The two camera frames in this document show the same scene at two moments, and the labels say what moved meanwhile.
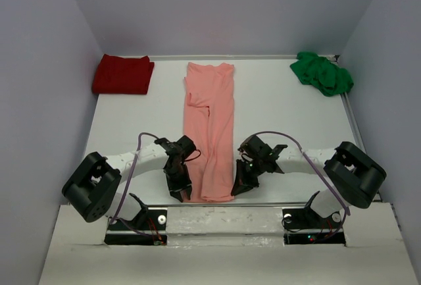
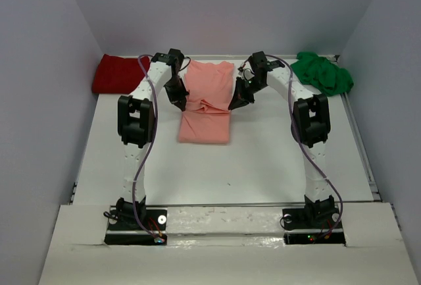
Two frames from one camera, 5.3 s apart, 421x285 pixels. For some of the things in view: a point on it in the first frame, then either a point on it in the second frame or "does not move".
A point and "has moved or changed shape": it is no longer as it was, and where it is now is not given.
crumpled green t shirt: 321,74 does not move
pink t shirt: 208,122 has moved or changed shape
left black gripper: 177,178 → 175,91
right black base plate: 303,226 does not move
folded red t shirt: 116,75 does not move
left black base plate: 148,228 does not move
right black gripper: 247,177 → 245,88
